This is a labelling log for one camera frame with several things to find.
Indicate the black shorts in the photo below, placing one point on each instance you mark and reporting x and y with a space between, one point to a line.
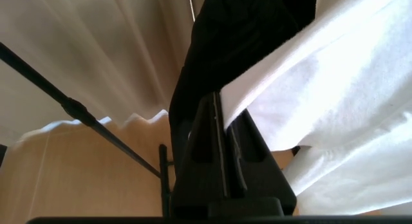
231 40

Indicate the white garment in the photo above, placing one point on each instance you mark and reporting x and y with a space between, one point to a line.
338 105

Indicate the black clothes rack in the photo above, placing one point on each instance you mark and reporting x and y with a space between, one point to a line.
77 109

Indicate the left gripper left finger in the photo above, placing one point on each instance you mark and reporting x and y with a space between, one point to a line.
199 185

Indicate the beige curtain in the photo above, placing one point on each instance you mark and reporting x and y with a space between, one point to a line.
96 40

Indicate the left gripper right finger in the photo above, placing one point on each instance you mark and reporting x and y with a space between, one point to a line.
264 182

